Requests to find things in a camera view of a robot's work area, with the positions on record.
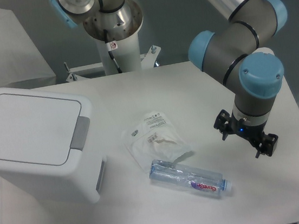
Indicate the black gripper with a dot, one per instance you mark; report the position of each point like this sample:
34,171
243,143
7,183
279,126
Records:
227,124

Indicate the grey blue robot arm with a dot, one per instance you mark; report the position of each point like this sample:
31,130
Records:
231,58

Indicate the white trash can body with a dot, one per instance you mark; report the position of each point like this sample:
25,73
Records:
79,178

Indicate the white trash can lid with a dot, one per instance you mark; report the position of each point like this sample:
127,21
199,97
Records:
36,128

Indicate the crushed clear plastic bottle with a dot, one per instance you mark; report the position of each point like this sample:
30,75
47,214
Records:
195,180

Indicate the clear plastic wrapper bag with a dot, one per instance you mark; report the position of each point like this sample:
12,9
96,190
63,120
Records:
152,137

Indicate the white cardboard box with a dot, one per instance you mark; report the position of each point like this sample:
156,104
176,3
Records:
20,60

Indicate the white metal base frame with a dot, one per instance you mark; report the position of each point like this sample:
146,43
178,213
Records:
148,60

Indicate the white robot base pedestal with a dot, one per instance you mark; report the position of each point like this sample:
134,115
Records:
116,33

